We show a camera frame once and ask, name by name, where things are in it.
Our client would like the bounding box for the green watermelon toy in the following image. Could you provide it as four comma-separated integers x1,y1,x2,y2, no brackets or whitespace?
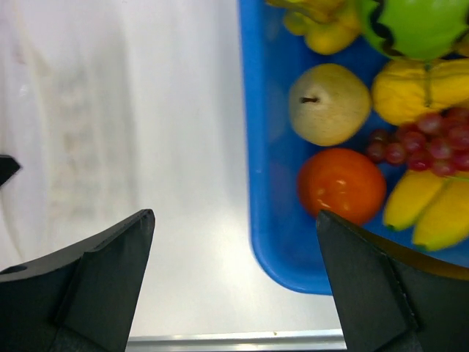
356,0,468,62

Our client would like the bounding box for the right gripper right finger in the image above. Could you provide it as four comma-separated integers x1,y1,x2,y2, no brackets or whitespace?
317,210,468,351

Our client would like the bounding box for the pale yellow pear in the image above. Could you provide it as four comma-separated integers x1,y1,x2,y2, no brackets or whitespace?
289,63,372,147

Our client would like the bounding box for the orange persimmon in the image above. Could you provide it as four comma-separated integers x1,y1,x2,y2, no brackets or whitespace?
297,147,387,225

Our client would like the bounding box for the clear zip top bag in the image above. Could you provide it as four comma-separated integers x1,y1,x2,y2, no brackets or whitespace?
1,18,135,235

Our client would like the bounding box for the yellow banana bunch front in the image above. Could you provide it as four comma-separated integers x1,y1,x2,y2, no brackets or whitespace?
383,170,468,252

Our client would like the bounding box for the yellow starfruit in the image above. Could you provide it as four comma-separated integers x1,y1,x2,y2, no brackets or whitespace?
371,58,468,125

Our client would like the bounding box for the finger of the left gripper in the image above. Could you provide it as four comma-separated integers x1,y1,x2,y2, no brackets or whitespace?
0,155,21,187

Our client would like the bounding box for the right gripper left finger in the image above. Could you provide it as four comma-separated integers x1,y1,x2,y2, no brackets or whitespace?
1,209,155,351

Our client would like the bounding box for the aluminium rail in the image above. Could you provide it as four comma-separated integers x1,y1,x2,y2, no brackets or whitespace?
126,329,347,351

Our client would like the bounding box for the red grape bunch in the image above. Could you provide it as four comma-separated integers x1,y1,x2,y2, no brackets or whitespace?
366,106,468,177

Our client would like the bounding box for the small yellow banana bunch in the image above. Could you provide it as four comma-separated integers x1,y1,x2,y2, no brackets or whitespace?
266,0,361,55

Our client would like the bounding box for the blue plastic bin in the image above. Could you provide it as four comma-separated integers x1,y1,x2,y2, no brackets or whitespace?
237,0,469,295

